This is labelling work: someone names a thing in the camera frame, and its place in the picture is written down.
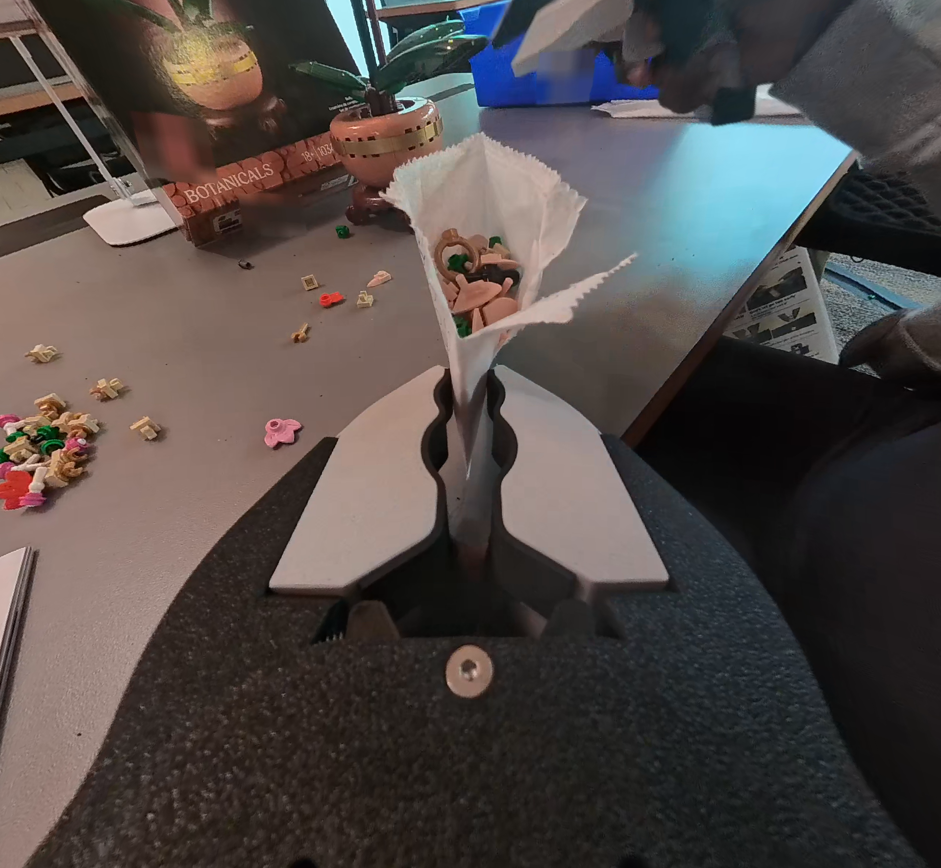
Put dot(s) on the black mesh office chair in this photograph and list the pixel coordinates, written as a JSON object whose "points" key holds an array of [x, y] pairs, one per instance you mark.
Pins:
{"points": [[889, 210]]}

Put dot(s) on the orchid picture instruction booklet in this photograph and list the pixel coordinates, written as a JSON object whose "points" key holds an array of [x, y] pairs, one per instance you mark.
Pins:
{"points": [[11, 611]]}

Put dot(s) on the toy brick orchid pot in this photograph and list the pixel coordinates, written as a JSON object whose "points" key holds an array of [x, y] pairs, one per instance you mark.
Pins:
{"points": [[382, 137]]}

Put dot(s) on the pile of mixed small bricks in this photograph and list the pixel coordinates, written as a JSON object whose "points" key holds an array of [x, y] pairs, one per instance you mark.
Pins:
{"points": [[51, 442]]}

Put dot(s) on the red flower brick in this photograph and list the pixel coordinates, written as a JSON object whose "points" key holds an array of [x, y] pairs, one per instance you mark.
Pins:
{"points": [[331, 299]]}

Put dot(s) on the pink flower brick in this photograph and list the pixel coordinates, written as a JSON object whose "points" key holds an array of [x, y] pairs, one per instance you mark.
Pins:
{"points": [[281, 432]]}

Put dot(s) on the tan bar brick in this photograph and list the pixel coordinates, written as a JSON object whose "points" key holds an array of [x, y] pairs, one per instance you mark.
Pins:
{"points": [[300, 331]]}

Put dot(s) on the white paper bag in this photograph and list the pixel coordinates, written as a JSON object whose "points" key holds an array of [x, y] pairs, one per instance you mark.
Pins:
{"points": [[485, 185]]}

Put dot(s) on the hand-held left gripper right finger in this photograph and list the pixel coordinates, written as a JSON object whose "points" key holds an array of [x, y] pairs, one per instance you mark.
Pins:
{"points": [[588, 515]]}

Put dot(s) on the person's dark trousers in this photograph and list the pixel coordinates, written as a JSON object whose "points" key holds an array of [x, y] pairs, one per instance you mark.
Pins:
{"points": [[772, 500]]}

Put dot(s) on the heap of pink petals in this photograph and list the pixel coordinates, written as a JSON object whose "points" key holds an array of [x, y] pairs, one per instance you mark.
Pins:
{"points": [[485, 298]]}

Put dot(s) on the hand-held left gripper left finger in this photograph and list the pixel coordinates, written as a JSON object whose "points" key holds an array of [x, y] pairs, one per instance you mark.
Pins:
{"points": [[353, 508]]}

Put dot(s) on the crumpled white paper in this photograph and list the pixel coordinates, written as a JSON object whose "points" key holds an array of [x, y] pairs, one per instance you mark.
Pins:
{"points": [[639, 109]]}

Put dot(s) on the wood-edged office desk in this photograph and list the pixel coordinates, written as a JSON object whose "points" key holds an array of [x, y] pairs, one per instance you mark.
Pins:
{"points": [[37, 100], [441, 3]]}

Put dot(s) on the blue plastic bin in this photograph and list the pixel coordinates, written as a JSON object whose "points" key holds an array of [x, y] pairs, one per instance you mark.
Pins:
{"points": [[514, 85]]}

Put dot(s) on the grey desk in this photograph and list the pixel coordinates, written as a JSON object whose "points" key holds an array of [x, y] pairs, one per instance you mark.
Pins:
{"points": [[184, 515]]}

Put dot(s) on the cluster of tan pink pieces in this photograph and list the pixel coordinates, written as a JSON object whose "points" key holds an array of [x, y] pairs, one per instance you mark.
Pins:
{"points": [[310, 283]]}

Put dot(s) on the dark toy brick set box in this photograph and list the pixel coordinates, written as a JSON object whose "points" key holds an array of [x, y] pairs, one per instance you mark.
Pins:
{"points": [[220, 96]]}

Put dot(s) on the white pictogram label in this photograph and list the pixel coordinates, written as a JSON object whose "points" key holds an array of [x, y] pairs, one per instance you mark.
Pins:
{"points": [[786, 309]]}

